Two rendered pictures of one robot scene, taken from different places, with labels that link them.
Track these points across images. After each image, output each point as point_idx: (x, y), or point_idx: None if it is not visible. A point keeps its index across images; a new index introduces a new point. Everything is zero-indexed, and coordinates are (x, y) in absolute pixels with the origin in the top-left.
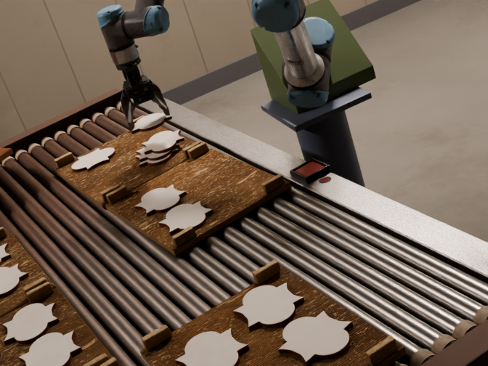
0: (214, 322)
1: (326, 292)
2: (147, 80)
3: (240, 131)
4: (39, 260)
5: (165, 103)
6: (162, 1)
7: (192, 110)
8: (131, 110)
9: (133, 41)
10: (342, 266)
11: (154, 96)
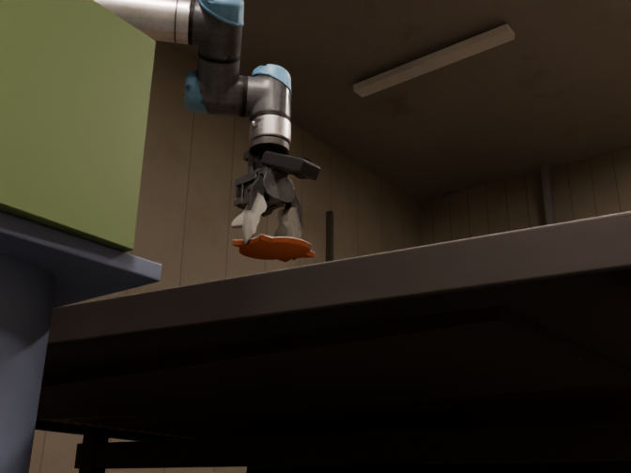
0: None
1: None
2: (240, 177)
3: (139, 293)
4: None
5: (243, 218)
6: (197, 59)
7: (343, 259)
8: (280, 223)
9: (251, 117)
10: None
11: (235, 204)
